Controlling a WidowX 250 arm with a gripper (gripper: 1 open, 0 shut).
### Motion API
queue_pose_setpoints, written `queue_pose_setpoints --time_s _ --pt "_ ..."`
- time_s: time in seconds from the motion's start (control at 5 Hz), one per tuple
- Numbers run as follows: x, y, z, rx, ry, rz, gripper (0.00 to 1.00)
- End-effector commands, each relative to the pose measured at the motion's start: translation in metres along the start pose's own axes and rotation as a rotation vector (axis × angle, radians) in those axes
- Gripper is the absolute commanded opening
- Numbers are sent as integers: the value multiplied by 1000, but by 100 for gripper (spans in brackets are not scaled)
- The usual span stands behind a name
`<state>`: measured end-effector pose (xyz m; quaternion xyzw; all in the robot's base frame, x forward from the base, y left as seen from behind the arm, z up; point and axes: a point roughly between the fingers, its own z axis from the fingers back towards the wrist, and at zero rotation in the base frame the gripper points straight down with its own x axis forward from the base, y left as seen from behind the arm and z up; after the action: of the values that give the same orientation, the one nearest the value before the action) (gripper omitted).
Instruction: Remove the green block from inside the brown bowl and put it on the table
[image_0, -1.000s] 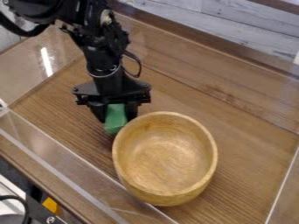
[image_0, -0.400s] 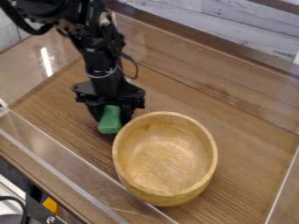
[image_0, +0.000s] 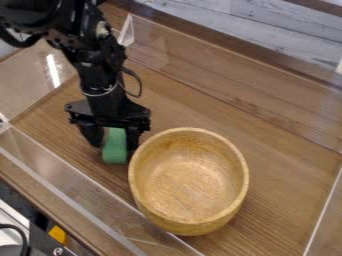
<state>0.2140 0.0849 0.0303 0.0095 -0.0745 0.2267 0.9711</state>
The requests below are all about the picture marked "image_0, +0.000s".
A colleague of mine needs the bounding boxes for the yellow and black device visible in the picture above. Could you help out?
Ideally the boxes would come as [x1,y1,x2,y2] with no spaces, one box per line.
[28,224,84,256]

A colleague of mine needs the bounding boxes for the clear acrylic tray wall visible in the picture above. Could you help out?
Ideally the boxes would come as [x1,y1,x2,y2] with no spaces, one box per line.
[0,114,205,256]

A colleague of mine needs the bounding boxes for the black cable bottom left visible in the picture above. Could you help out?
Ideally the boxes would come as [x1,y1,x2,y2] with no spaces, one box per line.
[0,223,30,256]

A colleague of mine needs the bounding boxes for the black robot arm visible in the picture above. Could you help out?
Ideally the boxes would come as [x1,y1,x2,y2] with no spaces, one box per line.
[0,0,151,162]

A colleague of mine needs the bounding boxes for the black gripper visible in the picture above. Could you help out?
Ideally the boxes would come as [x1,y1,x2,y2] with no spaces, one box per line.
[64,88,151,155]

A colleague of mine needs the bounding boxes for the brown wooden bowl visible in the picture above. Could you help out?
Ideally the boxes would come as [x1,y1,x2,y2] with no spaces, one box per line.
[128,127,250,236]

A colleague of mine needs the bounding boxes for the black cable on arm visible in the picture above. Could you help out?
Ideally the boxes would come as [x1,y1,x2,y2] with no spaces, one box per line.
[118,67,145,99]

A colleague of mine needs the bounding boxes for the green rectangular block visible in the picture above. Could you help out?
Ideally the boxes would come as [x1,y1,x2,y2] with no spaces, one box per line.
[102,128,128,164]

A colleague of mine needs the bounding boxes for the clear acrylic corner bracket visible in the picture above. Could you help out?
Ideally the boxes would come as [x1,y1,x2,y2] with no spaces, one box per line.
[118,15,135,47]

